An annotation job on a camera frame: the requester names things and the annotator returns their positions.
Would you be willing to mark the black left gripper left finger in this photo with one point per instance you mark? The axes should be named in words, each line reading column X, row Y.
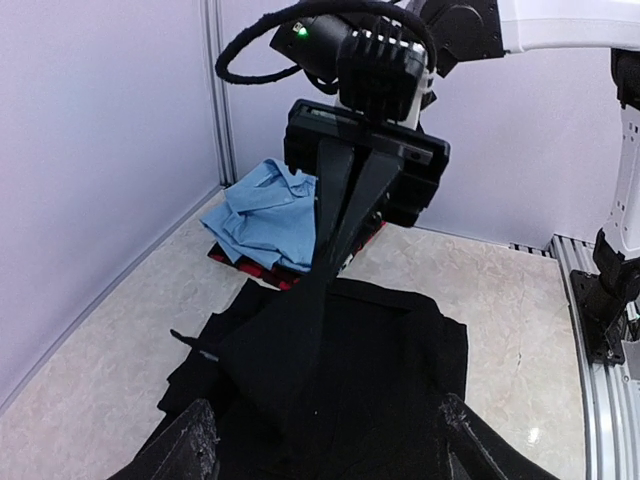
column 185, row 450

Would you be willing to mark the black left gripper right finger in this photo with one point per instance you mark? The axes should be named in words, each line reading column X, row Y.
column 468, row 448

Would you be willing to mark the light blue shirt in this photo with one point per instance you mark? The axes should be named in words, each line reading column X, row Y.
column 268, row 217

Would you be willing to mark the black long sleeve shirt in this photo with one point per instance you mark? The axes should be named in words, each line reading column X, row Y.
column 342, row 384

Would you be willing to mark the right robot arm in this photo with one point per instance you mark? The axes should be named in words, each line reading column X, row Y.
column 535, row 138

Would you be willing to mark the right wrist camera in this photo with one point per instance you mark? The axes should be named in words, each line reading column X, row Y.
column 382, row 74

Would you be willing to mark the aluminium front rail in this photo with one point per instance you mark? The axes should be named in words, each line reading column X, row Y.
column 610, row 383

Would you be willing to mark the right aluminium corner post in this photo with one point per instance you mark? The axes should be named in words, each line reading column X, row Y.
column 222, row 125

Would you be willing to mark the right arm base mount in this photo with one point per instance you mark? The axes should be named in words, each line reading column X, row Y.
column 601, row 301

